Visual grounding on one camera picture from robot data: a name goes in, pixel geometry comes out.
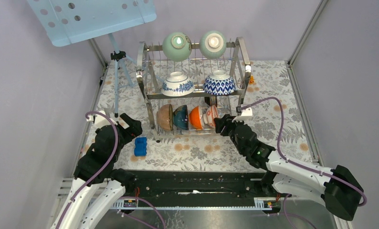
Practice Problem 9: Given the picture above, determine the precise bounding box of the brown speckled bowl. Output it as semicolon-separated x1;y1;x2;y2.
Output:
156;104;173;131

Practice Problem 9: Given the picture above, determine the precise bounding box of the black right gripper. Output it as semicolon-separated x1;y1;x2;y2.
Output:
213;114;245;155

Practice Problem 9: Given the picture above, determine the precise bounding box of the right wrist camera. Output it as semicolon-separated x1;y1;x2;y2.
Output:
233;106;253;122

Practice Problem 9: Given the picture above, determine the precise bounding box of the light blue music stand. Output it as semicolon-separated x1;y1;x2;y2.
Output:
26;0;157;118

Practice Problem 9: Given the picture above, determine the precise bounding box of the floral tablecloth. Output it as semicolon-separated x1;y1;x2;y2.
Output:
96;61;313;172

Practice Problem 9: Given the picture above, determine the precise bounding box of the left green celadon bowl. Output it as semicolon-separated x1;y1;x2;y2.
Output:
162;32;192;62

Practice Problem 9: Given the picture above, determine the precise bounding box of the white blue floral bowl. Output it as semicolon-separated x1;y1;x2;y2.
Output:
161;72;195;97

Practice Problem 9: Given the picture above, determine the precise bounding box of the red white coral bowl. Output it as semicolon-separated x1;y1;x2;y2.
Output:
203;105;218;128

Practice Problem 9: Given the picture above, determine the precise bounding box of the right green celadon bowl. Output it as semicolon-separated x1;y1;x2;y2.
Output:
199;31;227;59

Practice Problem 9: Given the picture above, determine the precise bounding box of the green celadon bowl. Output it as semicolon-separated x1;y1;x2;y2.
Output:
199;31;227;59
162;32;192;62

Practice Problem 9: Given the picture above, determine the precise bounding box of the teal blue bowl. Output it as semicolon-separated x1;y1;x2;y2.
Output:
173;105;189;130

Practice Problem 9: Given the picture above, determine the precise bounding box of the blue white zigzag bowl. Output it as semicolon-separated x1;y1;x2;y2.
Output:
204;70;236;96

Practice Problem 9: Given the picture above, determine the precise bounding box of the steel two-tier dish rack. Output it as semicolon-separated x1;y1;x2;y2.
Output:
136;37;252;143

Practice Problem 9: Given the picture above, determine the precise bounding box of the small yellow object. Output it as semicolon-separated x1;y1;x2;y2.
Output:
249;75;255;84

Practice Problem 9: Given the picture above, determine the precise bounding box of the orange bowl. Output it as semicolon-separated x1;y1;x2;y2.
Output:
189;106;204;130

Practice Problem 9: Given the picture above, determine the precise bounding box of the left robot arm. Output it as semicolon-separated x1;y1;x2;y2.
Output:
51;111;143;229

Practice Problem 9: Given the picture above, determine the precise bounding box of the blue sponge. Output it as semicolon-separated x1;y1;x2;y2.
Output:
134;137;147;157

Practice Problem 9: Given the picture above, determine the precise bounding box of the dark patterned bowl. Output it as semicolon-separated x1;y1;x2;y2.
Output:
204;96;218;106

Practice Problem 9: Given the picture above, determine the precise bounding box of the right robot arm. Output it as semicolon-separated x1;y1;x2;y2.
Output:
214;114;364;221

